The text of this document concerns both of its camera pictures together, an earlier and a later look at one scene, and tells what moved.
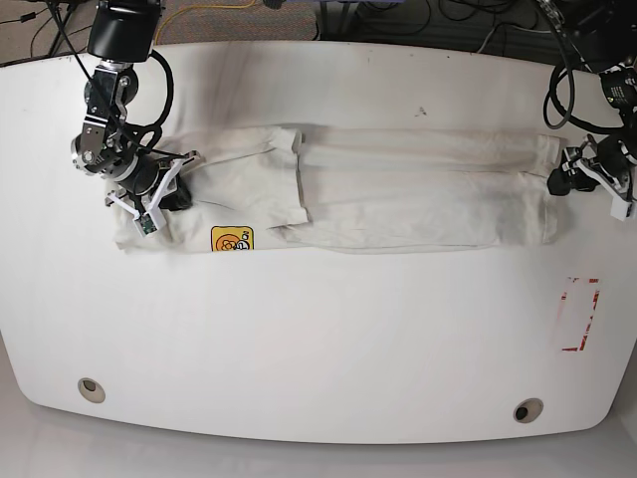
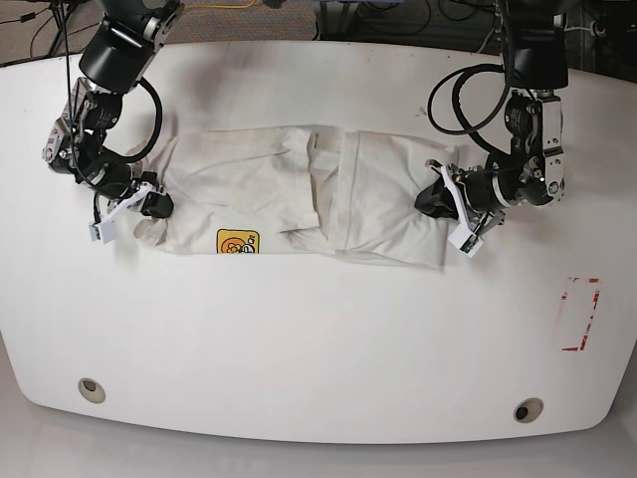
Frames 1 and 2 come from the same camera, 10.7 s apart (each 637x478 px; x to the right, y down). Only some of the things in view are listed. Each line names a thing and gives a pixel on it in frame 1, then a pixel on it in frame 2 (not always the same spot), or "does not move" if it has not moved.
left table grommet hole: x=92 y=389 does not move
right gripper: x=613 y=158 → x=479 y=201
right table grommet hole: x=528 y=410 does not move
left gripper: x=149 y=184 → x=155 y=204
